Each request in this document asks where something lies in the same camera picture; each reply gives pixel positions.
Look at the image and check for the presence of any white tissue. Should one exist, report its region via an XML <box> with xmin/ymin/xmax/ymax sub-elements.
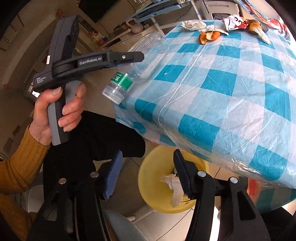
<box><xmin>161</xmin><ymin>174</ymin><xmax>184</xmax><ymax>207</ymax></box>

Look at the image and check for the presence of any clear plastic water bottle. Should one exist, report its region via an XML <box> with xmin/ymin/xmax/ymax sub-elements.
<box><xmin>102</xmin><ymin>31</ymin><xmax>169</xmax><ymax>104</ymax></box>

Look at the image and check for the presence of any white paper wrapper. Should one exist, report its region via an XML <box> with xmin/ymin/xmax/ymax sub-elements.
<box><xmin>181</xmin><ymin>20</ymin><xmax>207</xmax><ymax>31</ymax></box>

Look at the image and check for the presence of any red white snack bag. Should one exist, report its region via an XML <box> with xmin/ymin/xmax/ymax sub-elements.
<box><xmin>222</xmin><ymin>15</ymin><xmax>248</xmax><ymax>32</ymax></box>

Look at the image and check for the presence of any mustard sleeve left forearm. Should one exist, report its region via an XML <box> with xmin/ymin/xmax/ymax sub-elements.
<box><xmin>1</xmin><ymin>124</ymin><xmax>51</xmax><ymax>240</ymax></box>

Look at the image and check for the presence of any yellow plastic trash basin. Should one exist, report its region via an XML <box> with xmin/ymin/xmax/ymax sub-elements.
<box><xmin>138</xmin><ymin>146</ymin><xmax>196</xmax><ymax>214</ymax></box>

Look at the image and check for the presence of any person's left hand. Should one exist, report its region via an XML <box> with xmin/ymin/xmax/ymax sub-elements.
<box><xmin>29</xmin><ymin>81</ymin><xmax>86</xmax><ymax>146</ymax></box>

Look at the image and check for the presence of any white tv cabinet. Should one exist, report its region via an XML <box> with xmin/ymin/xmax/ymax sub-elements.
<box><xmin>97</xmin><ymin>21</ymin><xmax>164</xmax><ymax>51</ymax></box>

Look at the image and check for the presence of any pink kettlebell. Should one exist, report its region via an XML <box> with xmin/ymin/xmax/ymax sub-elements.
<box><xmin>125</xmin><ymin>18</ymin><xmax>144</xmax><ymax>34</ymax></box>

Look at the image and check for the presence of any blue study desk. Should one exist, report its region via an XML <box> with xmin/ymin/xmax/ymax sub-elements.
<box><xmin>125</xmin><ymin>1</ymin><xmax>203</xmax><ymax>36</ymax></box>

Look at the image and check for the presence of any blue checkered tablecloth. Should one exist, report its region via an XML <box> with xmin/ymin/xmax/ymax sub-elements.
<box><xmin>113</xmin><ymin>19</ymin><xmax>296</xmax><ymax>214</ymax></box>

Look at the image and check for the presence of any colourful hanging kite bag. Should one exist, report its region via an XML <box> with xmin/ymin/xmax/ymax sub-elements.
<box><xmin>235</xmin><ymin>0</ymin><xmax>292</xmax><ymax>43</ymax></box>

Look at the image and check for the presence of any black wall television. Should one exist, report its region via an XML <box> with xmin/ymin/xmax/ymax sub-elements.
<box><xmin>78</xmin><ymin>0</ymin><xmax>135</xmax><ymax>24</ymax></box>

